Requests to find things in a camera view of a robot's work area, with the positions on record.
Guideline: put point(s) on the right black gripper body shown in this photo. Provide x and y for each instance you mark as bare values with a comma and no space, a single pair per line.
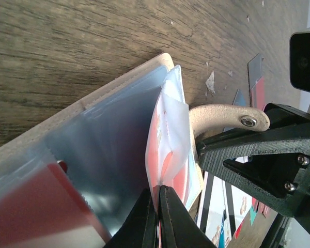
287,177

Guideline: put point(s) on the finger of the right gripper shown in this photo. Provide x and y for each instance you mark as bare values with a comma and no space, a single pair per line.
239,157
281,115

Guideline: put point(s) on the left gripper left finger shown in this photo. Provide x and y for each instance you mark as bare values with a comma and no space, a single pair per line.
140,227

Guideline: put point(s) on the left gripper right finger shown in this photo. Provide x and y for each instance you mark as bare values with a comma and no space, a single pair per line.
177,227

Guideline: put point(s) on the beige leather card holder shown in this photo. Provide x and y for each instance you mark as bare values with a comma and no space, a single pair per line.
100,141

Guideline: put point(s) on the red card black stripe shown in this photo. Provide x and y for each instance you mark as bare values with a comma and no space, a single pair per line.
47,211

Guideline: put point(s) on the blue card upper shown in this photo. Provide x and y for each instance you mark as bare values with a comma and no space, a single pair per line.
239,99

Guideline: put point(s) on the grey card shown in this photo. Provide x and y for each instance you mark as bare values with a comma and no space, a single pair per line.
255,69

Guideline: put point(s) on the white black red card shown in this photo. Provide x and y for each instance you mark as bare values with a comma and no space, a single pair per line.
242,204

